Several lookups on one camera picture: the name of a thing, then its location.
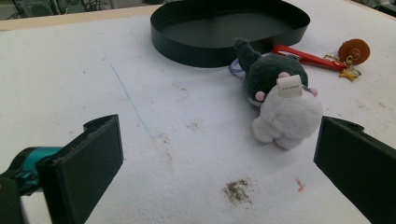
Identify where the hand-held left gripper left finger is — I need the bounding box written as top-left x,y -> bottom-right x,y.
36,114 -> 124,224

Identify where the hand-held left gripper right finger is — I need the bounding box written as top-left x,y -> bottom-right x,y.
313,116 -> 396,224

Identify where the black and white plush toy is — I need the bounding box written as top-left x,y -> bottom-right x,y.
233,37 -> 324,151

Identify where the black oval tray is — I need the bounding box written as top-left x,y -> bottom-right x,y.
149,0 -> 311,68

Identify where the gold star charm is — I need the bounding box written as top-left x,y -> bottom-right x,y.
339,67 -> 362,82

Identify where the orange round pendant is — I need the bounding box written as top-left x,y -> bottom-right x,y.
337,38 -> 372,66

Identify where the purple elastic loop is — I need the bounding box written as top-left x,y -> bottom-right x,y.
229,58 -> 247,78

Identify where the red strap keychain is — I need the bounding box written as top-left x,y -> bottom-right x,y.
272,44 -> 348,72

